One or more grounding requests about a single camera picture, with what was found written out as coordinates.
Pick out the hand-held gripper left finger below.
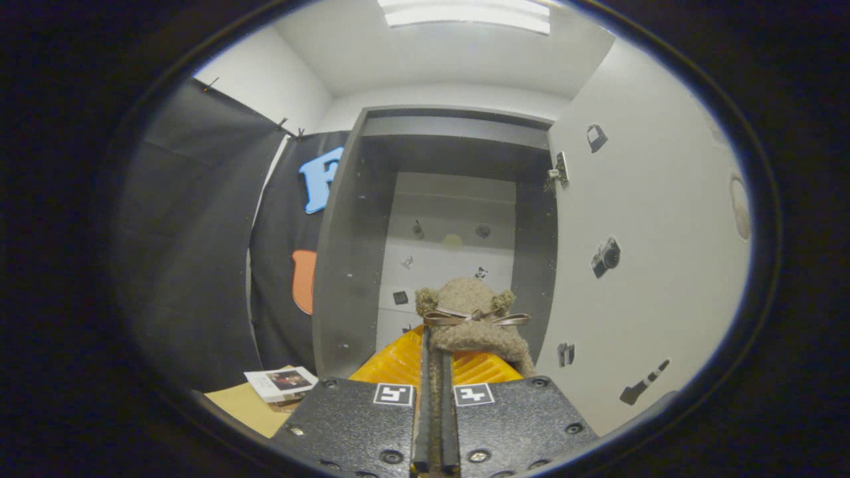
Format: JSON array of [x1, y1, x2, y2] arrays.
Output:
[[271, 325, 432, 478]]

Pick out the grey shoe cabinet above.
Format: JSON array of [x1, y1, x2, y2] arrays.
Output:
[[312, 105, 572, 380]]

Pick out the brown book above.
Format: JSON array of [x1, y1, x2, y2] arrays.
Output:
[[269, 393, 309, 414]]

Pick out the black backdrop cloth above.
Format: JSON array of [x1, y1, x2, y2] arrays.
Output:
[[116, 78, 349, 394]]

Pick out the brown fuzzy shoe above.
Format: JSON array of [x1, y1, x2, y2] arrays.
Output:
[[415, 278, 537, 473]]

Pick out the ceiling light panel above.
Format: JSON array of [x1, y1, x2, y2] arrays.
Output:
[[379, 0, 552, 35]]

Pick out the metal door hinge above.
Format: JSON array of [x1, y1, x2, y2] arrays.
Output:
[[546, 151, 570, 195]]

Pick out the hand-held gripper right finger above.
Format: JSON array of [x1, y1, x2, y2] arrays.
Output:
[[440, 349, 602, 478]]

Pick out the white book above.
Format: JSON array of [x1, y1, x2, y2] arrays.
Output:
[[244, 366, 319, 404]]

